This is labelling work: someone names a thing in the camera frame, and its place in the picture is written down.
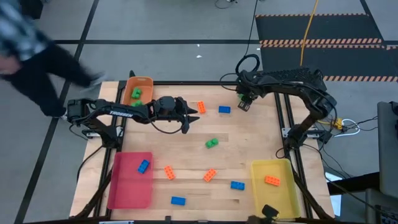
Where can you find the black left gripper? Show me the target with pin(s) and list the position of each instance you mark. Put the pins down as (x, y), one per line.
(178, 112)

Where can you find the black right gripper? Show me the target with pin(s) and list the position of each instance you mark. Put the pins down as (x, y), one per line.
(250, 91)

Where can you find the green toy brick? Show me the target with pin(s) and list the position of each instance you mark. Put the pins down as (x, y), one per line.
(211, 143)
(136, 103)
(241, 97)
(136, 93)

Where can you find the orange toy brick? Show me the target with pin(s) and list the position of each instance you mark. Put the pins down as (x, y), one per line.
(201, 107)
(169, 172)
(272, 180)
(210, 175)

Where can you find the blue toy brick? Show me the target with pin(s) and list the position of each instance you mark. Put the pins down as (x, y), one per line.
(178, 200)
(237, 185)
(143, 166)
(224, 109)

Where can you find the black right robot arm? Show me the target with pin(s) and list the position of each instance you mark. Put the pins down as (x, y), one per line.
(292, 84)

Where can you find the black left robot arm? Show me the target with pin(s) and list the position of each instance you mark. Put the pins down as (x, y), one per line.
(121, 112)

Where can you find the orange plastic bin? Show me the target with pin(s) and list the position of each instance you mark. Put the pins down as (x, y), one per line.
(146, 88)

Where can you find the black perforated computer case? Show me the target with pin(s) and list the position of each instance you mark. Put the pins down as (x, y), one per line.
(289, 74)

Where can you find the yellow power plug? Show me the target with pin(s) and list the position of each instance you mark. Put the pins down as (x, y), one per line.
(338, 123)

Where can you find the red plastic tray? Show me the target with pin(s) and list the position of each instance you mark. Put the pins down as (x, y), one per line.
(124, 186)

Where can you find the yellow plastic tray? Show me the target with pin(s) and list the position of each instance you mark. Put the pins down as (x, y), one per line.
(280, 202)

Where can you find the small black device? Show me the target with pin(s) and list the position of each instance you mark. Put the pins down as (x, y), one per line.
(270, 211)

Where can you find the black hazard-striped floor mat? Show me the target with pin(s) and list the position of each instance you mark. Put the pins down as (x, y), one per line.
(326, 28)

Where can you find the black desk edge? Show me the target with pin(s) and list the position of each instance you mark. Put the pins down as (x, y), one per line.
(357, 183)

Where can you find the grey equipment cabinet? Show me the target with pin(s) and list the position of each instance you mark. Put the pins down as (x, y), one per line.
(388, 149)

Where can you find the person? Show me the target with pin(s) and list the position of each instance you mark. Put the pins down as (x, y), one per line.
(34, 77)

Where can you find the black box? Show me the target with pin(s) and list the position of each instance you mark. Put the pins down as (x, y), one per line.
(32, 7)

